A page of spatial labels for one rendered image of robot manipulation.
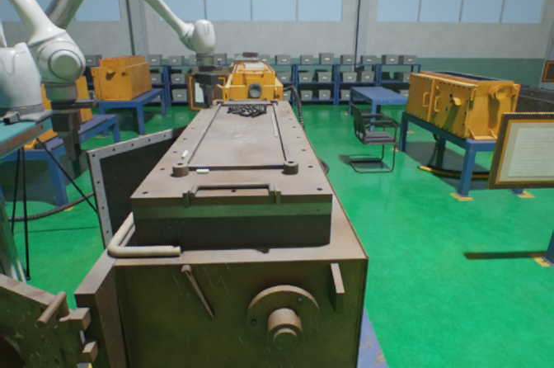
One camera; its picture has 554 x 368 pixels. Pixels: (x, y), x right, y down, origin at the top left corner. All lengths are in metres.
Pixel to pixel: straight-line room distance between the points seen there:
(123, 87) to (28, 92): 5.56
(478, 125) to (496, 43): 8.22
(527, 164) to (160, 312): 2.68
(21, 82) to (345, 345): 1.45
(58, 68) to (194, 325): 0.71
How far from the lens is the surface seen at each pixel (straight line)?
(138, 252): 0.86
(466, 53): 12.16
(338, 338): 0.97
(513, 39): 12.95
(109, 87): 7.28
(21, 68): 1.68
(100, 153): 1.78
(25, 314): 0.92
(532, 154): 3.06
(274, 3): 10.50
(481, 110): 4.54
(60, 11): 1.87
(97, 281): 0.83
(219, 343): 0.96
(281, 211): 0.81
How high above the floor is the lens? 1.69
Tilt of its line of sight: 19 degrees down
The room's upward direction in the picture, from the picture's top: straight up
